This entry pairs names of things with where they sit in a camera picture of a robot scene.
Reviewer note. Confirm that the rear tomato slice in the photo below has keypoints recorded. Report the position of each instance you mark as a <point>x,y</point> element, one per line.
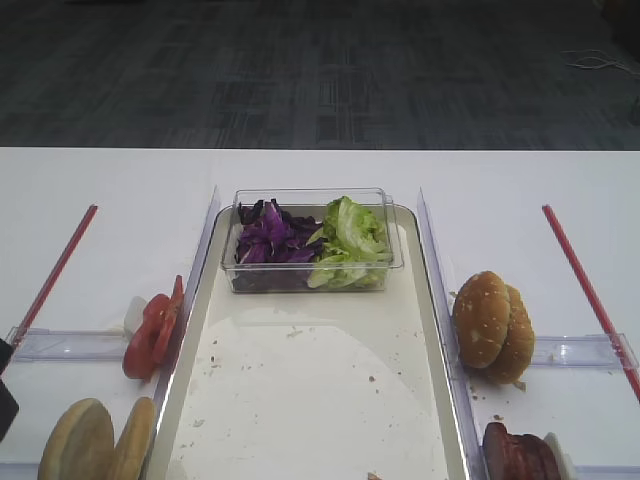
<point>172,315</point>

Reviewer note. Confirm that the front tomato slice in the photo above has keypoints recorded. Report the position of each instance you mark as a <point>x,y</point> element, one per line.
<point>147,349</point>

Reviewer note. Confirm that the right red strip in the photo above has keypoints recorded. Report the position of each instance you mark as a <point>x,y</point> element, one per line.
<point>602,316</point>

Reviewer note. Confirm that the left red strip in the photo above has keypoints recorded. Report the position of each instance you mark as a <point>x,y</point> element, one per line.
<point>53,276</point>

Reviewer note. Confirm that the purple cabbage pieces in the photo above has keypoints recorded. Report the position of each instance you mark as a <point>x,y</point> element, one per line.
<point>272,235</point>

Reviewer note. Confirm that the white pusher block right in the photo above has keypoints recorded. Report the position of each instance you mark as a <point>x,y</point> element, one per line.
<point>566,468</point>

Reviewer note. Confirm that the white pusher block left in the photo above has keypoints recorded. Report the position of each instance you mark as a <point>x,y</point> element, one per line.
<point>133,318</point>

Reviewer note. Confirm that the meat patty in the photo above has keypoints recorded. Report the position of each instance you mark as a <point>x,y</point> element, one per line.
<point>498,452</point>
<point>533,458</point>

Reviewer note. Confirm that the rear meat patty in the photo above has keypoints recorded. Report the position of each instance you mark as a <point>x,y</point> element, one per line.
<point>533,458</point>

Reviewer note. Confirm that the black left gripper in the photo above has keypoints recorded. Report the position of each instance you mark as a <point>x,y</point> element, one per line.
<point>9,407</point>

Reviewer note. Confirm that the front right bun top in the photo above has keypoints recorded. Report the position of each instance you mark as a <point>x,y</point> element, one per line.
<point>481,314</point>

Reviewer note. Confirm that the green lettuce leaves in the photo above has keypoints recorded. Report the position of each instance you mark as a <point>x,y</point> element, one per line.
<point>353,247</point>

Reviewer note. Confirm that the long clear rail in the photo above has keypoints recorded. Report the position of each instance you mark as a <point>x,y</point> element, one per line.
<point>472,456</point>
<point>167,371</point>

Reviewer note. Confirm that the cream metal tray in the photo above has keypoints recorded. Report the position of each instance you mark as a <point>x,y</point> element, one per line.
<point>314,385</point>

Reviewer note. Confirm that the left long clear rail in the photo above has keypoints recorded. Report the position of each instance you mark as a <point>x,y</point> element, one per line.
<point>167,371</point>

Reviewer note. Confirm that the right long clear rail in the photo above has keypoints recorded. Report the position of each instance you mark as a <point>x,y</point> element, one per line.
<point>472,456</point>

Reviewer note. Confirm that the tomato slice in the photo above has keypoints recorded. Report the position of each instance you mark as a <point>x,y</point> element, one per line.
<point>172,315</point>
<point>147,349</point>

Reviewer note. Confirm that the white pusher block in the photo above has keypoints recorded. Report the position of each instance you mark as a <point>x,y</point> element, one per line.
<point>133,318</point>
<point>566,468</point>

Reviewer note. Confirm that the red strip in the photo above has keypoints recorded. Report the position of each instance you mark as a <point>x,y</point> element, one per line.
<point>602,316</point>
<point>53,276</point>

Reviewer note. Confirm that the clear plastic container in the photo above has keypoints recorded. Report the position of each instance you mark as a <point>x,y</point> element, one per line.
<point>291,277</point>

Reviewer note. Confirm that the rear right bun top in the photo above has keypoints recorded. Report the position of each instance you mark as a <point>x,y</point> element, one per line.
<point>517,350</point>

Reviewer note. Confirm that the bun half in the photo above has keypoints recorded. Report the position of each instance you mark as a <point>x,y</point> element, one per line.
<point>134,441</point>
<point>81,445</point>

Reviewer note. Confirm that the front meat patty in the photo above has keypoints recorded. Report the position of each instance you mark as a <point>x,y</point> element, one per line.
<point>498,452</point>

